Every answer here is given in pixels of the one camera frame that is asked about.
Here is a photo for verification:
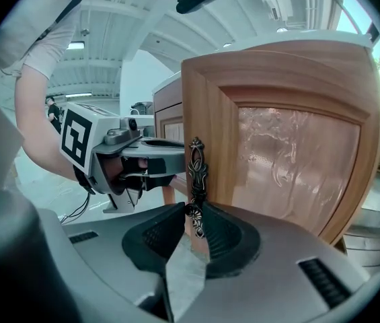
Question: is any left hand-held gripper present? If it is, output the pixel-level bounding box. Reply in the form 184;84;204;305
59;101;188;215

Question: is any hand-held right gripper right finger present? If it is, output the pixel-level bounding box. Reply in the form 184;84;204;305
176;201;372;323

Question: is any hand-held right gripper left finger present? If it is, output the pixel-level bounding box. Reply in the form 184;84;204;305
61;201;188;323

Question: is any ornate bronze door handle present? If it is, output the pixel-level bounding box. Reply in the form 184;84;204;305
183;135;210;240

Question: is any wooden cabinet door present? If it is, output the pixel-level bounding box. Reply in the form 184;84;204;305
180;40;380;248
155;104;184;184

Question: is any person's left forearm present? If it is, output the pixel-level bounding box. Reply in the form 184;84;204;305
13;58;78;183

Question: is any wooden cabinet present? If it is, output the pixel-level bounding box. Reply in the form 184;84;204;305
151;72;190;211

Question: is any person's left hand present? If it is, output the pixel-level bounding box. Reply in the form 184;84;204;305
100;155;150;195

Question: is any rectangular ceiling light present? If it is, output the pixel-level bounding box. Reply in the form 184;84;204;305
66;40;87;52

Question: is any white sink basin top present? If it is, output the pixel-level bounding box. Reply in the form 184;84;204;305
150;28;375;96

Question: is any white ceiling air conditioner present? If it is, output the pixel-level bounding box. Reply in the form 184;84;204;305
258;0;295;22

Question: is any person's white shirt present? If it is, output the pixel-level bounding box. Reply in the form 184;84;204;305
0;0;93;80

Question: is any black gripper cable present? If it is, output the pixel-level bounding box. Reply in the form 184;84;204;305
59;180;92;224

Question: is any black shoulder strap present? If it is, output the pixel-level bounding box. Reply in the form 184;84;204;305
36;0;90;42

